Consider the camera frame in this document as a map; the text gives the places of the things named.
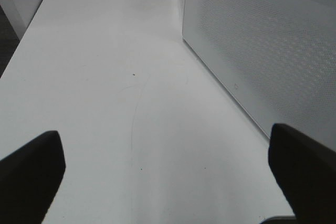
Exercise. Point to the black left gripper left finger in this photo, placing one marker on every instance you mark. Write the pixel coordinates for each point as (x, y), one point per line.
(30, 179)

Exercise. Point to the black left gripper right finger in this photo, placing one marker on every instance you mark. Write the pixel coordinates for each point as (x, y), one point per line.
(304, 170)

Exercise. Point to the white microwave door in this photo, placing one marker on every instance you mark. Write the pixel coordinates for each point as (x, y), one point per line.
(275, 57)

